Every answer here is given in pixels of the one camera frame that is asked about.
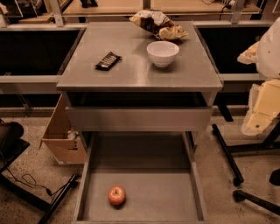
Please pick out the crumpled chip bag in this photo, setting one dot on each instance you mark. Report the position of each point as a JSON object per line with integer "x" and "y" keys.
{"x": 157, "y": 23}

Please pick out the black chair base leg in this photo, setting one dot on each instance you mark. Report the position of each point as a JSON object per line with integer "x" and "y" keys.
{"x": 240, "y": 195}

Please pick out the grey metal drawer cabinet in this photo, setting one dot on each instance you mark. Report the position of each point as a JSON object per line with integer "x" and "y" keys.
{"x": 134, "y": 82}

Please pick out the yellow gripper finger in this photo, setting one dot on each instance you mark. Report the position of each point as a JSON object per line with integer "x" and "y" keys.
{"x": 249, "y": 55}
{"x": 263, "y": 107}

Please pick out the red apple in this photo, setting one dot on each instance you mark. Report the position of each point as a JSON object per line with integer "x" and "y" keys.
{"x": 116, "y": 195}

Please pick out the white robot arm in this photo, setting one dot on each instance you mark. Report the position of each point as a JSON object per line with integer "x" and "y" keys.
{"x": 268, "y": 53}

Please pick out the open middle drawer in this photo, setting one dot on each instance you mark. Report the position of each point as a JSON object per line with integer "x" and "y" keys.
{"x": 157, "y": 171}

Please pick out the black table leg frame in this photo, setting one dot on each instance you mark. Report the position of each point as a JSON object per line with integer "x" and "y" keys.
{"x": 269, "y": 143}

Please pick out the closed top drawer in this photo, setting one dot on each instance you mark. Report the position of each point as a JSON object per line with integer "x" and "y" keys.
{"x": 139, "y": 119}

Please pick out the dark candy bar wrapper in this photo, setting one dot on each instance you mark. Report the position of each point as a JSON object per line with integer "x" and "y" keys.
{"x": 108, "y": 61}

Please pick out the open cardboard box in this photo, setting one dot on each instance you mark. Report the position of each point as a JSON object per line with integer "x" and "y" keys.
{"x": 61, "y": 139}

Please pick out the white ceramic bowl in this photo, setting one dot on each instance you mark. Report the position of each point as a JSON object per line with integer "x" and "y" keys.
{"x": 162, "y": 53}

